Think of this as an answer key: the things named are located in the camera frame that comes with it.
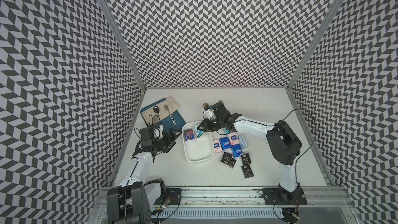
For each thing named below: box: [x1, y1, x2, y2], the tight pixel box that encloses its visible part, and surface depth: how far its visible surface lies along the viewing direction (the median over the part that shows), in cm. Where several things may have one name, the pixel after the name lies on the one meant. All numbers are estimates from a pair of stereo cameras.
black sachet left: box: [220, 151, 233, 166], surface depth 83 cm
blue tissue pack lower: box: [231, 144, 243, 159], surface depth 87 cm
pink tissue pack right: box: [227, 132, 240, 146], surface depth 91 cm
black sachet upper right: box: [240, 151, 252, 166], surface depth 84 cm
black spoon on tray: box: [153, 105, 161, 122], surface depth 107 cm
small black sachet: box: [229, 157, 237, 168], surface depth 83 cm
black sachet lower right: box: [241, 163, 255, 179], surface depth 81 cm
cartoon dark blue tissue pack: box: [183, 128, 195, 142], surface depth 90 cm
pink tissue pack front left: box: [212, 138, 223, 154], surface depth 88 cm
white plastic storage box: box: [181, 120, 216, 163], surface depth 88 cm
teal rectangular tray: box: [139, 97, 187, 131], surface depth 102 cm
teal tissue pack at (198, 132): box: [193, 123, 204, 139], surface depth 87 cm
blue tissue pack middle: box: [218, 136, 232, 151], surface depth 90 cm
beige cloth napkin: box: [143, 95, 181, 120], surface depth 107 cm
